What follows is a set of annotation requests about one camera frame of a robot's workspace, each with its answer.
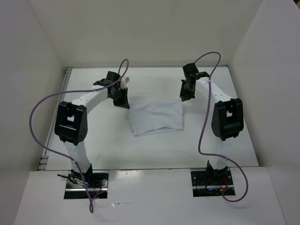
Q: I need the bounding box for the white skirt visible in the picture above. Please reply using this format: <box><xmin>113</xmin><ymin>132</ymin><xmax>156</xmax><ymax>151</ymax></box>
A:
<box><xmin>128</xmin><ymin>100</ymin><xmax>184</xmax><ymax>136</ymax></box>

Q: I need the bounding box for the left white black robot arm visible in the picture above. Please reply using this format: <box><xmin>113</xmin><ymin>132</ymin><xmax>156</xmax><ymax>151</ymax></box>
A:
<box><xmin>54</xmin><ymin>71</ymin><xmax>130</xmax><ymax>188</ymax></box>

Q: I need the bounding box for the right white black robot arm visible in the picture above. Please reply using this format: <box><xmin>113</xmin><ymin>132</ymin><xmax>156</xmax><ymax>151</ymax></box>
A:
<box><xmin>180</xmin><ymin>63</ymin><xmax>244</xmax><ymax>184</ymax></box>

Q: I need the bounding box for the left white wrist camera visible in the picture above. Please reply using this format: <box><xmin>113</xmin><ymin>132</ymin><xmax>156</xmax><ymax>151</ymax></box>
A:
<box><xmin>119</xmin><ymin>77</ymin><xmax>130</xmax><ymax>90</ymax></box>

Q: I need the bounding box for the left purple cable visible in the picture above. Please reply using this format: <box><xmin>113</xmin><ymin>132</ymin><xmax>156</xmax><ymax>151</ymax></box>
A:
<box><xmin>29</xmin><ymin>58</ymin><xmax>130</xmax><ymax>214</ymax></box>

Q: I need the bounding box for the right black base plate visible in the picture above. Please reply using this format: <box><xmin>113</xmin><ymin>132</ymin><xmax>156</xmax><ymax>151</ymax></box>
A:
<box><xmin>190</xmin><ymin>168</ymin><xmax>235</xmax><ymax>197</ymax></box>

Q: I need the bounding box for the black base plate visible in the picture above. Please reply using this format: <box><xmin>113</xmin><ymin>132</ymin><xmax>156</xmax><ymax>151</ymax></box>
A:
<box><xmin>190</xmin><ymin>168</ymin><xmax>235</xmax><ymax>197</ymax></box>
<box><xmin>63</xmin><ymin>170</ymin><xmax>109</xmax><ymax>200</ymax></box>

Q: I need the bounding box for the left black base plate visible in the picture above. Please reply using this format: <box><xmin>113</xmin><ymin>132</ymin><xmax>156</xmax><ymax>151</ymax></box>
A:
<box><xmin>63</xmin><ymin>170</ymin><xmax>109</xmax><ymax>200</ymax></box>

